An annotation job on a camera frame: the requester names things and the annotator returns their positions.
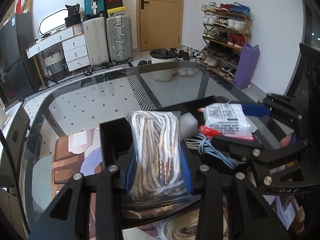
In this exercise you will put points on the woven basket bag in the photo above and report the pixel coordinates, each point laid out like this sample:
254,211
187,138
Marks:
55,65

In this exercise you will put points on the person's right hand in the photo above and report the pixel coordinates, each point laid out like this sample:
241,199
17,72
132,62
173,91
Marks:
286,140

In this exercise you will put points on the black cardboard box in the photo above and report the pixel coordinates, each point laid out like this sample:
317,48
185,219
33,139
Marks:
158,187

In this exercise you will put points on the black bag on desk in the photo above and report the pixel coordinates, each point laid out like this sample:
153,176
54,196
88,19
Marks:
73,17

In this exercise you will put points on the white suitcase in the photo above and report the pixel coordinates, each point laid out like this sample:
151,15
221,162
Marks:
96,41

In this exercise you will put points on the wooden shoe rack with shoes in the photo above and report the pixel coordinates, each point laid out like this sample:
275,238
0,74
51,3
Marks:
226,31

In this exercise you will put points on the stack of shoe boxes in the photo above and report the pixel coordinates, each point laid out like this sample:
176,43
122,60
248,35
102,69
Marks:
114,7

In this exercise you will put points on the anime printed desk mat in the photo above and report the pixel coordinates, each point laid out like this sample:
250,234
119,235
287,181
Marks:
82,152

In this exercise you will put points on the silver suitcase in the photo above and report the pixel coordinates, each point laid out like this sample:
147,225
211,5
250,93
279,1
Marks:
119,38

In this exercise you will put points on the oval vanity mirror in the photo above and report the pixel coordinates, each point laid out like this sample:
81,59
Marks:
53,21

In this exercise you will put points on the grey side cabinet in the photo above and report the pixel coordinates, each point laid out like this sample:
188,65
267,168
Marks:
15,132

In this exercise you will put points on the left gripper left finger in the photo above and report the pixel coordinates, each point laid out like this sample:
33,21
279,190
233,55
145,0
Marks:
67,216

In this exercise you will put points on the white tissue pack red wrapper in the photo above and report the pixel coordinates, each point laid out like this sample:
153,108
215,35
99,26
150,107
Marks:
227,119

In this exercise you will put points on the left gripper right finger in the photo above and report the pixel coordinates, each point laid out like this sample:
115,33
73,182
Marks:
249,214

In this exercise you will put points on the black refrigerator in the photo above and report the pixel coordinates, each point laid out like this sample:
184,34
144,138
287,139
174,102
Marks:
16,36

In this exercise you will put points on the tan wooden door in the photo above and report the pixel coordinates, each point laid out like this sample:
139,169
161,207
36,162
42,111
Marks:
159,24

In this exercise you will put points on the white trash bin black liner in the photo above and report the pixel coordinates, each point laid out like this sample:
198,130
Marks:
162,56

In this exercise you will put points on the purple paper bag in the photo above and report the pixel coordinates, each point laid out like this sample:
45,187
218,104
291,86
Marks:
247,64

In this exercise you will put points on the white drawer desk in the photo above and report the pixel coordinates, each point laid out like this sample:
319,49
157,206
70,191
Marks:
70,41

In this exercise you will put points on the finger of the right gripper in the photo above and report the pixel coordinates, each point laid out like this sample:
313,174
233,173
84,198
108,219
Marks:
241,149
253,109

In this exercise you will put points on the white foam block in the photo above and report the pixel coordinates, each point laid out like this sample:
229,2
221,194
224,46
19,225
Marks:
188,126

